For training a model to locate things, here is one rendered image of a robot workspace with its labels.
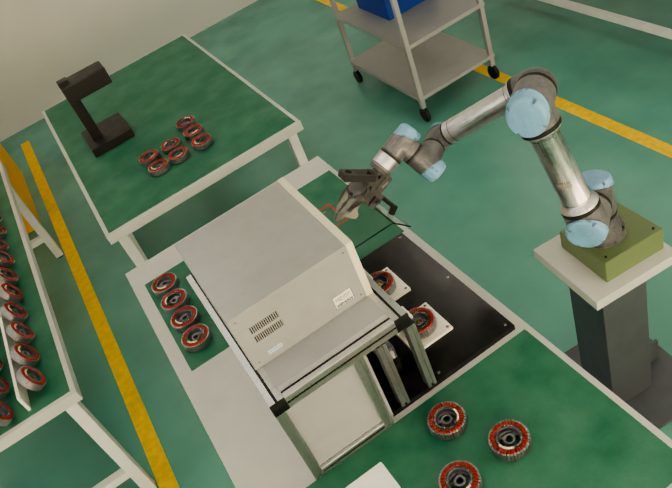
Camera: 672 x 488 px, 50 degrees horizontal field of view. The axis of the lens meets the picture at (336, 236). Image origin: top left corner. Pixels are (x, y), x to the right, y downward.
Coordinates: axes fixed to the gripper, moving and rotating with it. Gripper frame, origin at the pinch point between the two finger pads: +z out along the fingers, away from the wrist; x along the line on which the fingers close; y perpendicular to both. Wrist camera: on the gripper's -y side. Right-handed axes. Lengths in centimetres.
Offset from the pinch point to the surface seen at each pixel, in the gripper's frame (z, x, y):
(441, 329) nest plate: 8.1, -26.7, 41.0
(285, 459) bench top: 66, -30, 18
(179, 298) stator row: 68, 64, 16
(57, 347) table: 115, 81, -4
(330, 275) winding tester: 11.6, -28.8, -13.1
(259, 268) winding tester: 22.2, -17.4, -24.6
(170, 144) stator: 34, 181, 31
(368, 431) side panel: 43, -42, 25
